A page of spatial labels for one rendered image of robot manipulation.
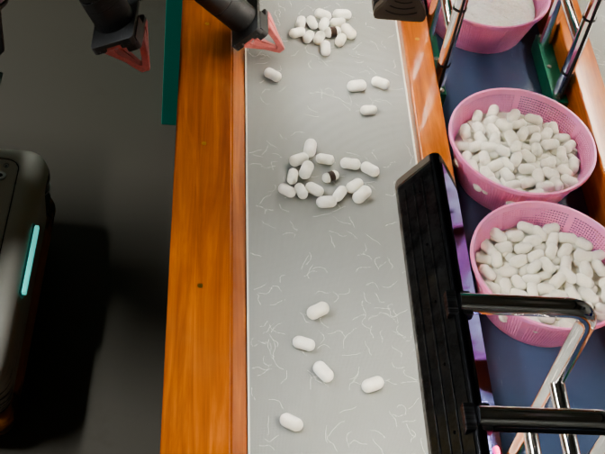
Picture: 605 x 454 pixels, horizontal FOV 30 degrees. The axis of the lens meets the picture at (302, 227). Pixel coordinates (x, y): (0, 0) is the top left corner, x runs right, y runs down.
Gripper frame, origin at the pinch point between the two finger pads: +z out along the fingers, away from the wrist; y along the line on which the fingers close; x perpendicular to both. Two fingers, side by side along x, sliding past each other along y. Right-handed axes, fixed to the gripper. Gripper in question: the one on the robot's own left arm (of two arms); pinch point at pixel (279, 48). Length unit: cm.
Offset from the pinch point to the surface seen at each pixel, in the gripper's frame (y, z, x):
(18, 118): 55, 5, 96
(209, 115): -19.6, -10.0, 8.0
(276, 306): -58, 0, 3
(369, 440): -81, 9, -5
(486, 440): -102, -12, -36
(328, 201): -37.4, 5.4, -4.4
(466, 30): 11.7, 30.2, -23.0
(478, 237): -44, 24, -20
